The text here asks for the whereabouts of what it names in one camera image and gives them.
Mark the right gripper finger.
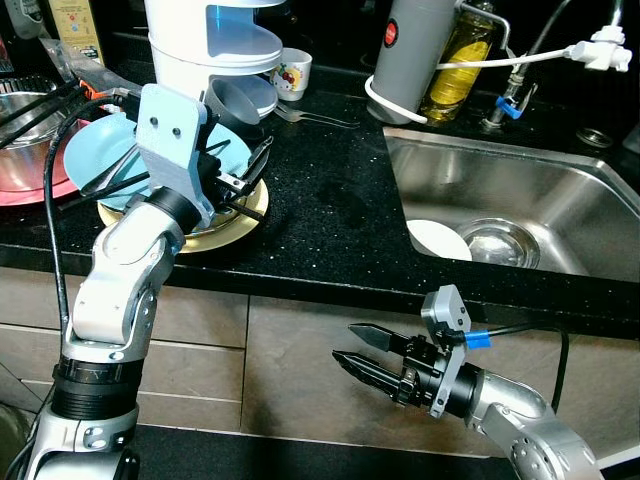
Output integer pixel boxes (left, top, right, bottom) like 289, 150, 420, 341
348, 325, 411, 355
332, 352, 401, 396

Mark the white bowl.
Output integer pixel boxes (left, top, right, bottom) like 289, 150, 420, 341
407, 218, 473, 263

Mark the black chopstick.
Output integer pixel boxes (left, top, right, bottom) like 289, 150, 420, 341
58, 138, 253, 211
0, 95, 89, 136
0, 85, 81, 123

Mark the white round kitchen appliance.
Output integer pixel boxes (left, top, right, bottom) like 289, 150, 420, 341
145, 0, 284, 106

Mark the yellow plate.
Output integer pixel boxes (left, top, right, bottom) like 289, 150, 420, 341
97, 178, 269, 254

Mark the grey plastic cup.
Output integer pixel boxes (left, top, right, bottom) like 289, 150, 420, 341
205, 78, 268, 143

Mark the steel fork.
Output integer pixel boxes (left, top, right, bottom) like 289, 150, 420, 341
272, 103, 361, 130

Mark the white printed cup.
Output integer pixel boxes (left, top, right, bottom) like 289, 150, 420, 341
272, 48, 314, 102

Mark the black floor mat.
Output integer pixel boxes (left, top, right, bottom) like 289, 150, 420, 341
130, 425, 521, 480

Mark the light blue plate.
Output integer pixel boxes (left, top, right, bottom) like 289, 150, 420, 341
62, 112, 256, 214

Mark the colourful snack packet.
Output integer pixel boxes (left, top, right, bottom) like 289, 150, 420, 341
40, 55, 136, 103

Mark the grey thermos flask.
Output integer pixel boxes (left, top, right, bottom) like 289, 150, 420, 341
372, 0, 458, 124

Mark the pink plate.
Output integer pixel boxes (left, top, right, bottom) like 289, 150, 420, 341
0, 172, 83, 208

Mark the steel pot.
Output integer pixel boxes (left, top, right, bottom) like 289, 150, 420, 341
0, 88, 73, 193

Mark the tan printed carton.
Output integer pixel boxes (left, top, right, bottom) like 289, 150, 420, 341
45, 0, 107, 67

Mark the steel sink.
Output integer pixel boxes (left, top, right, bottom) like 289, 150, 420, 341
385, 128, 640, 283

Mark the yellow oil bottle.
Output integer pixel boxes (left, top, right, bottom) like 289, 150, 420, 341
420, 0, 499, 124

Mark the round steel hole cap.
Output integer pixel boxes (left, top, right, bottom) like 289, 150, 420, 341
575, 125, 616, 150

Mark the white faucet adapter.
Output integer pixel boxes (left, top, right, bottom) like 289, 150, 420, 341
568, 26, 633, 73

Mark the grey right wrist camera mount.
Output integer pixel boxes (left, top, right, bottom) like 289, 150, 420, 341
420, 285, 473, 418

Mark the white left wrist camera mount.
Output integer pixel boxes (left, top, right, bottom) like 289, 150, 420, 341
135, 85, 218, 228

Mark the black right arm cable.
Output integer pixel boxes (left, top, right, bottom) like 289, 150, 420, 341
463, 322, 573, 413

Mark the steel valve blue handle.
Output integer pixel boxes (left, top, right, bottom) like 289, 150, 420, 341
483, 82, 539, 133

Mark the white cable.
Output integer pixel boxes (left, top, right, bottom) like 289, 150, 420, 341
365, 42, 576, 127

